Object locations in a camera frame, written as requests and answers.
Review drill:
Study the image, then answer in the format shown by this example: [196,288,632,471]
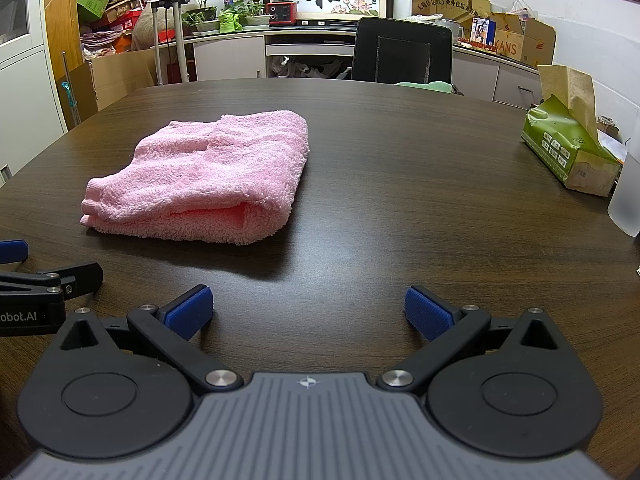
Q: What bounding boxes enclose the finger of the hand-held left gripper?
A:
[0,239,29,268]
[0,261,104,307]

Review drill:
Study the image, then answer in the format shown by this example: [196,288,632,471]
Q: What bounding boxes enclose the white translucent cup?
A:
[607,147,640,238]

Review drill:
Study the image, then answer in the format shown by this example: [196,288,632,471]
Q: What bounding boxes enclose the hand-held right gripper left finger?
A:
[59,284,245,395]

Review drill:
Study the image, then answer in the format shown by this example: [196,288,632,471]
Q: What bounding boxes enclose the leafy plant in white tray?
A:
[235,0,274,28]

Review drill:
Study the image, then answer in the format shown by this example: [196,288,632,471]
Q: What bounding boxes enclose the green tissue pack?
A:
[520,65,624,197]

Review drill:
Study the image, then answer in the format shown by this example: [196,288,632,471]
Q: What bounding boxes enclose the pink towel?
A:
[80,110,310,246]

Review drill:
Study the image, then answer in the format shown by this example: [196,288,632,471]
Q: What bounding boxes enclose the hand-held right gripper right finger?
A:
[376,285,562,392]

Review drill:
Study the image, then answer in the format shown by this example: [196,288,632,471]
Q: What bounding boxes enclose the white sideboard counter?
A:
[190,24,547,107]

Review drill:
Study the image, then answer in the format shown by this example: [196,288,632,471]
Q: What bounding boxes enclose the small blue picture box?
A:
[470,16,497,46]

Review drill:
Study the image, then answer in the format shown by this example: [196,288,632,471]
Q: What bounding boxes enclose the clutter under counter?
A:
[267,55,354,80]

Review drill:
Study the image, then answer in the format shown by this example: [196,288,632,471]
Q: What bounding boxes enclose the mop with teal handle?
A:
[60,52,82,126]

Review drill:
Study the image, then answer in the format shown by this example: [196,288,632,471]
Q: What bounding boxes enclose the pile of bags and boxes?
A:
[80,0,157,57]

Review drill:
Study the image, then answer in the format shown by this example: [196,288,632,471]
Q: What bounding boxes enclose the silver crutches with black handles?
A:
[132,0,206,86]

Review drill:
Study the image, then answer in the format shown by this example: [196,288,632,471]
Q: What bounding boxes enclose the white metal cabinet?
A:
[0,0,69,177]

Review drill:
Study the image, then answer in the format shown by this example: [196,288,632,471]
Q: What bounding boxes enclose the large brown cardboard box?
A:
[90,49,156,111]

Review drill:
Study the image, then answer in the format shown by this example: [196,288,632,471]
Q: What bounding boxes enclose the printed open cardboard box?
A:
[490,12,557,67]

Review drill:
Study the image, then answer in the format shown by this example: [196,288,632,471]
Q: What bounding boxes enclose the green seat cushion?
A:
[394,80,463,96]

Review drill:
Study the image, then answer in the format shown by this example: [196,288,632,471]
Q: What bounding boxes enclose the potted plant in tray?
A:
[182,7,221,36]

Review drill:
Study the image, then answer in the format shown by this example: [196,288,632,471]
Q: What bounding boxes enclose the black office chair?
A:
[351,17,454,85]

